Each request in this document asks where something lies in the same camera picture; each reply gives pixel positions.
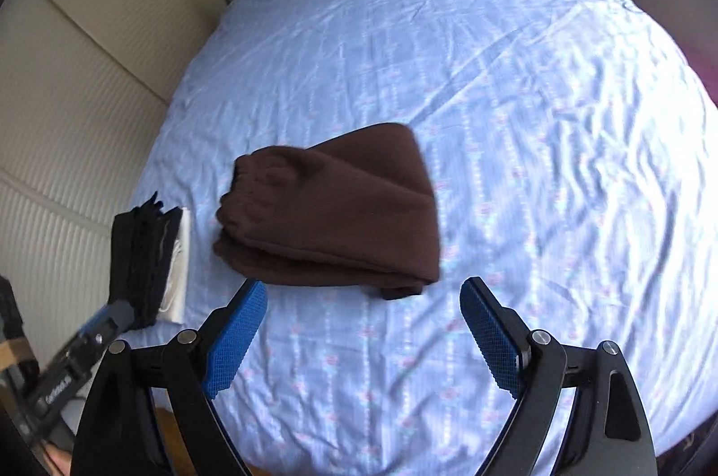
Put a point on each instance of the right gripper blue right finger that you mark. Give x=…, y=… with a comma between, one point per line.
x=500, y=335

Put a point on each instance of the black folded clothes stack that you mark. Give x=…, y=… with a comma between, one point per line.
x=142, y=246

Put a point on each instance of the brown pants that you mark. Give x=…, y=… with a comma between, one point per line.
x=357, y=210

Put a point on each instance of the white folded garment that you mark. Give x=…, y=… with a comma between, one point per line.
x=172, y=307

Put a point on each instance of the person's left hand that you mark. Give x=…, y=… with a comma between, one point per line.
x=57, y=460

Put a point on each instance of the blue patterned bed sheet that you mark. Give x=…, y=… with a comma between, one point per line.
x=573, y=152

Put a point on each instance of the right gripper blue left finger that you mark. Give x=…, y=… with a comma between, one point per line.
x=228, y=332

